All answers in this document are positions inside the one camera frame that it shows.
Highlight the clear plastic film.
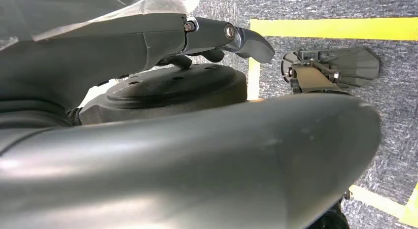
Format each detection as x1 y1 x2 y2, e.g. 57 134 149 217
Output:
0 0 201 43

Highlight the long yellow floor tape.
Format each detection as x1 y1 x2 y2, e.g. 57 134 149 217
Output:
249 17 418 42

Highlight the angled yellow floor tape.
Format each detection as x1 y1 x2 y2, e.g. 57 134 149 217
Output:
348 182 418 229

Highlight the ribbed grey left arm sleeve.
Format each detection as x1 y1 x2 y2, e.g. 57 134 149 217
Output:
0 99 82 130

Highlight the black round robot joint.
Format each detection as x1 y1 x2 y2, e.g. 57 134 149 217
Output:
78 63 248 126

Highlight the short yellow floor tape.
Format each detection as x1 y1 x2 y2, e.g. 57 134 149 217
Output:
246 57 261 101

